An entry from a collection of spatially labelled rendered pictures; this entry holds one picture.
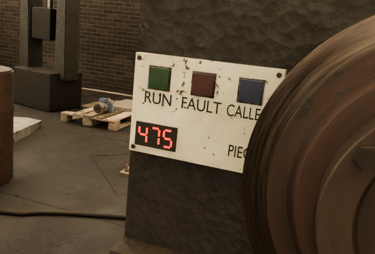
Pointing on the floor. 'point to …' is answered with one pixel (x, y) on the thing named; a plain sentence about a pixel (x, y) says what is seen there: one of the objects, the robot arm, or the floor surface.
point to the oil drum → (6, 124)
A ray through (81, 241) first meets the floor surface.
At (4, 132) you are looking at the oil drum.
